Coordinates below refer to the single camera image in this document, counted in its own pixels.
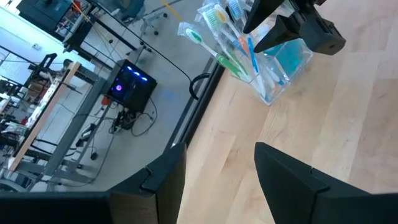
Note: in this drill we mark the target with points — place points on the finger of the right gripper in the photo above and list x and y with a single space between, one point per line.
262 12
276 35

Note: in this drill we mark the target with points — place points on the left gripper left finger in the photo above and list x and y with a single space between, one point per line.
155 193

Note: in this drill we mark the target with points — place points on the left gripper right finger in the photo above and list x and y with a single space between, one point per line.
295 193

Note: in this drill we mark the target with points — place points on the packaged toothbrushes bundle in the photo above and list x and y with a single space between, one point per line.
253 59

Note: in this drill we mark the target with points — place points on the orange toothbrush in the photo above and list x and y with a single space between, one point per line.
243 43

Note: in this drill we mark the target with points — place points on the blue toothbrush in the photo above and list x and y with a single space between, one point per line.
280 81

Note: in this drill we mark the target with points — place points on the clear acrylic organizer holder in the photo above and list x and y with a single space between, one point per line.
273 93

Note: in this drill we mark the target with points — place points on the black computer tower with lights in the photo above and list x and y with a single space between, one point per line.
130 90

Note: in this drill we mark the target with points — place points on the office chair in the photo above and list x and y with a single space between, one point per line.
149 20

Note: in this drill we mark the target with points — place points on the wooden desk with grey legs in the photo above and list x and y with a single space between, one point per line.
43 115

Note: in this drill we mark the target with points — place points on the black desk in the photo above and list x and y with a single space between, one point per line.
87 28

